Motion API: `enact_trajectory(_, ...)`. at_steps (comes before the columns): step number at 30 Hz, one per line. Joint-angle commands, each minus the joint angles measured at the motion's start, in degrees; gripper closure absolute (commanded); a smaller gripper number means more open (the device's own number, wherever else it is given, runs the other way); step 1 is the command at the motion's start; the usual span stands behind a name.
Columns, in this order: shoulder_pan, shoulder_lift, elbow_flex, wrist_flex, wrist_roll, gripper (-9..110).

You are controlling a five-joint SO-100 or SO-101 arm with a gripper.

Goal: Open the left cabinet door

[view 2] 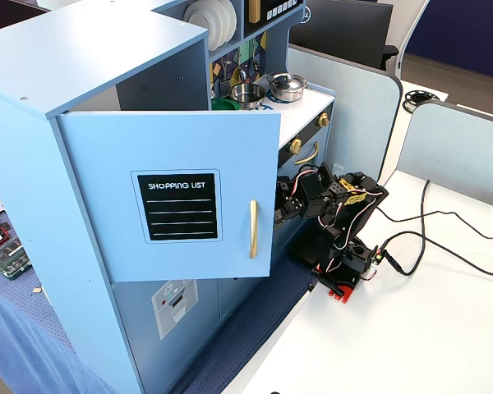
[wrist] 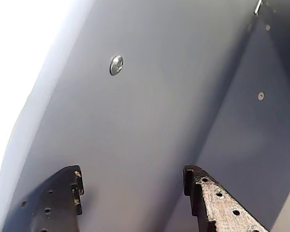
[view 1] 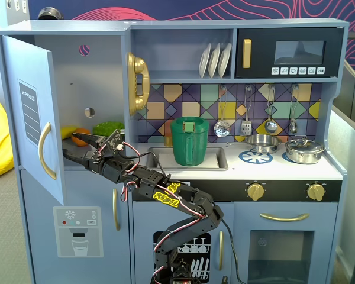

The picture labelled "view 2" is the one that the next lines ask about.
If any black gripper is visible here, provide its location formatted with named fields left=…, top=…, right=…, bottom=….
left=273, top=175, right=303, bottom=225

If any blue door with shopping list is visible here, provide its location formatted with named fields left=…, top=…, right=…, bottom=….
left=56, top=109, right=282, bottom=284

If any red arm base clamp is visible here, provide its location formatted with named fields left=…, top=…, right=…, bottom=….
left=311, top=264, right=361, bottom=305

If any plain blue lower door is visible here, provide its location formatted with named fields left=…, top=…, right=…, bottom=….
left=218, top=277, right=273, bottom=322

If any open steel pot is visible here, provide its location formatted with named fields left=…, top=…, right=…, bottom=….
left=229, top=83, right=268, bottom=111

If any black toy microwave door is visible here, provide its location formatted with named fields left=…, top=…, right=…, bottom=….
left=244, top=0, right=306, bottom=38

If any blue door with dispenser sticker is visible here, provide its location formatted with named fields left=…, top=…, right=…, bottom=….
left=110, top=277, right=221, bottom=387

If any light blue toy kitchen cabinet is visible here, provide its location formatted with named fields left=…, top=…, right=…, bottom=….
left=0, top=0, right=338, bottom=394

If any green bowl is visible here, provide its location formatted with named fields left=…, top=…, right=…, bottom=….
left=210, top=97, right=242, bottom=112

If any steel pot with lid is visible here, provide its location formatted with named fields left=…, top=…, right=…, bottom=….
left=266, top=71, right=310, bottom=104

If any light blue desk partition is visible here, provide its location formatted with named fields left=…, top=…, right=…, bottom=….
left=395, top=99, right=493, bottom=203
left=286, top=44, right=404, bottom=186

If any hanging steel ladle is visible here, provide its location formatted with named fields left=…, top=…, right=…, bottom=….
left=234, top=40, right=249, bottom=84

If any hanging steel utensil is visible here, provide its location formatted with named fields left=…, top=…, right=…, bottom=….
left=250, top=36, right=261, bottom=72

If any black computer monitor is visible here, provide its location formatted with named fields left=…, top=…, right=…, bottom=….
left=288, top=0, right=395, bottom=71

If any white plate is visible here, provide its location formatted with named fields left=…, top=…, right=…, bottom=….
left=207, top=0, right=232, bottom=48
left=182, top=0, right=221, bottom=40
left=221, top=0, right=238, bottom=44

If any clear green bit case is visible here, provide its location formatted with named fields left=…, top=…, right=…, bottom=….
left=0, top=241, right=34, bottom=282

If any blue woven cloth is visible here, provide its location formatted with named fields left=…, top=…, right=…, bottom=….
left=0, top=163, right=318, bottom=394

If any dark wooden desk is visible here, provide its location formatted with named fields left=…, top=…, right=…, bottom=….
left=0, top=0, right=51, bottom=33

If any straight gold door handle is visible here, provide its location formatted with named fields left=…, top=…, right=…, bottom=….
left=248, top=199, right=260, bottom=260

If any curved gold door handle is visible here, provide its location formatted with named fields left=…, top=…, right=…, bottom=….
left=294, top=141, right=320, bottom=166

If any black power cable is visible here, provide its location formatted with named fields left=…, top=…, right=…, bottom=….
left=377, top=179, right=493, bottom=277

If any black cable spool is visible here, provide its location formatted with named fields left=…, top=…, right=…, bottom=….
left=402, top=89, right=442, bottom=112

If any thin black cable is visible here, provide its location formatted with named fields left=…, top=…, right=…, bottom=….
left=375, top=206, right=493, bottom=240

